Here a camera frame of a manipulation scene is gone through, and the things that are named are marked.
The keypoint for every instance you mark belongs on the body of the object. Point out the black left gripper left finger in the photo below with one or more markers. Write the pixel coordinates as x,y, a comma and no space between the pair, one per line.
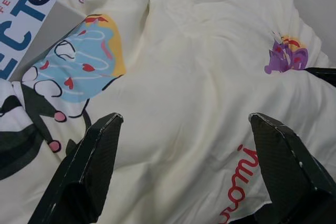
84,176

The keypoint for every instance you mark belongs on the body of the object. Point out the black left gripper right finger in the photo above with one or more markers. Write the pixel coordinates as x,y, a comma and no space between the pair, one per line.
291,176

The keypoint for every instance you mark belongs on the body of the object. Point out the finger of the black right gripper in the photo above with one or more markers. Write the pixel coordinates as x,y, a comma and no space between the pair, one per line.
326,75

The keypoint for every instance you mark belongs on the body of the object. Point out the cream cartoon print blanket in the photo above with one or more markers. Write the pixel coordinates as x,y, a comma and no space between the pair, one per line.
183,64

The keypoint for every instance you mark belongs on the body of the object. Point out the blue patterned booklet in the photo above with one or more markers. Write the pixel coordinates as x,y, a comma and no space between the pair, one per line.
15,24

